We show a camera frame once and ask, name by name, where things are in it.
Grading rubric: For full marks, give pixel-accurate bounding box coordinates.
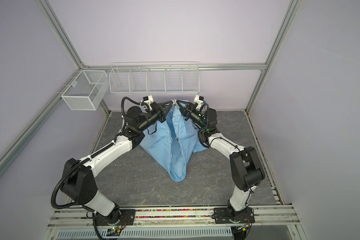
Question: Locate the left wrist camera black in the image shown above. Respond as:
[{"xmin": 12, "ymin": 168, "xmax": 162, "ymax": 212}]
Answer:
[{"xmin": 143, "ymin": 95, "xmax": 154, "ymax": 110}]

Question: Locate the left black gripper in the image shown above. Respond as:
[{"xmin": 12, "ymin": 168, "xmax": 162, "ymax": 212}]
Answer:
[{"xmin": 138, "ymin": 101, "xmax": 174, "ymax": 133}]

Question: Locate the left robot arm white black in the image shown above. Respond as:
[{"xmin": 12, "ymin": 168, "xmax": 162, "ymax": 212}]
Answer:
[{"xmin": 51, "ymin": 96, "xmax": 173, "ymax": 224}]

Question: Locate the long white wire basket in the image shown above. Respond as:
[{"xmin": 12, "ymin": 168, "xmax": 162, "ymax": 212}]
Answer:
[{"xmin": 109, "ymin": 62, "xmax": 200, "ymax": 94}]

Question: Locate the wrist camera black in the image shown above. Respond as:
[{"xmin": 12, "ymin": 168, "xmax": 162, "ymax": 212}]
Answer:
[
  {"xmin": 143, "ymin": 95, "xmax": 154, "ymax": 110},
  {"xmin": 194, "ymin": 95, "xmax": 205, "ymax": 110}
]

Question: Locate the white slotted cable duct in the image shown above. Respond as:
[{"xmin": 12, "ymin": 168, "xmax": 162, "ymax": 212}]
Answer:
[{"xmin": 57, "ymin": 227, "xmax": 233, "ymax": 240}]

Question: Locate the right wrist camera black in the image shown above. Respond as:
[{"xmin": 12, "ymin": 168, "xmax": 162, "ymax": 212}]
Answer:
[{"xmin": 194, "ymin": 95, "xmax": 205, "ymax": 110}]

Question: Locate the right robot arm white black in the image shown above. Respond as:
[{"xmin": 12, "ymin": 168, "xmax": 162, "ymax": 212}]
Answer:
[{"xmin": 176, "ymin": 100, "xmax": 266, "ymax": 223}]

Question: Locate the small white mesh basket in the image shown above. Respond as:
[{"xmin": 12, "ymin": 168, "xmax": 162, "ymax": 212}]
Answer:
[{"xmin": 62, "ymin": 70, "xmax": 110, "ymax": 111}]

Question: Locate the light blue jacket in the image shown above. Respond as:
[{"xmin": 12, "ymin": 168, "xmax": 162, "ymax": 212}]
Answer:
[{"xmin": 119, "ymin": 99, "xmax": 208, "ymax": 183}]

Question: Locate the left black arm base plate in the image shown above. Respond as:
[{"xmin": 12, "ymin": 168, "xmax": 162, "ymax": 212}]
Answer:
[{"xmin": 94, "ymin": 209, "xmax": 136, "ymax": 226}]

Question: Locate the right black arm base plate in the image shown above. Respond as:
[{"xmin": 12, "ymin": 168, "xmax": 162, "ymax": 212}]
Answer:
[{"xmin": 212, "ymin": 207, "xmax": 255, "ymax": 224}]

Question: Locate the aluminium front rail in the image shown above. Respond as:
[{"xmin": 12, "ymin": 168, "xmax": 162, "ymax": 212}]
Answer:
[{"xmin": 47, "ymin": 205, "xmax": 301, "ymax": 229}]

